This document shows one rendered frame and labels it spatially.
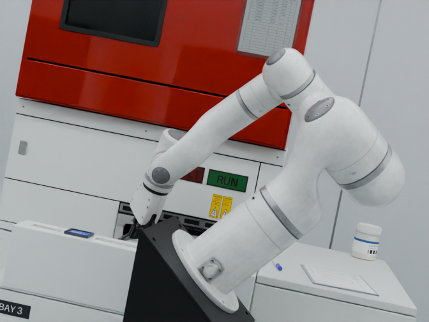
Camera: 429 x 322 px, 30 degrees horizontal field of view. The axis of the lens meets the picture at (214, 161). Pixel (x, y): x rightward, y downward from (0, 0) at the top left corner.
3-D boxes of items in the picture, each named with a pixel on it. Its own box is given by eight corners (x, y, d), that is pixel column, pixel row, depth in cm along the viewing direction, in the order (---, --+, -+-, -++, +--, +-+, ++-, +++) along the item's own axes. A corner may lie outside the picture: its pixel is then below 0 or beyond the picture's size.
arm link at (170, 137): (171, 191, 209) (177, 176, 218) (191, 149, 204) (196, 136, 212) (142, 177, 209) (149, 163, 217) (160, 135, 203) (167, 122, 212)
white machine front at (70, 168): (-2, 226, 245) (21, 98, 243) (259, 282, 238) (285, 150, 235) (-6, 227, 242) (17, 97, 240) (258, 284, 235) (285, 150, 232)
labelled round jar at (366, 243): (349, 253, 231) (356, 221, 230) (374, 258, 230) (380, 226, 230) (351, 257, 224) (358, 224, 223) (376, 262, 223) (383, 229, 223)
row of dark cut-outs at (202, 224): (119, 211, 239) (120, 202, 239) (263, 241, 235) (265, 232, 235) (119, 211, 238) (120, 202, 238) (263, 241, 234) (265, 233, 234)
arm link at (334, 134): (305, 250, 147) (410, 170, 144) (244, 181, 140) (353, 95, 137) (291, 220, 158) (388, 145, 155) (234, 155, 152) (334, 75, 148)
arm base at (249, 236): (228, 324, 144) (309, 263, 141) (163, 241, 144) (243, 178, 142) (239, 299, 162) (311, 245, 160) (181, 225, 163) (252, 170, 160)
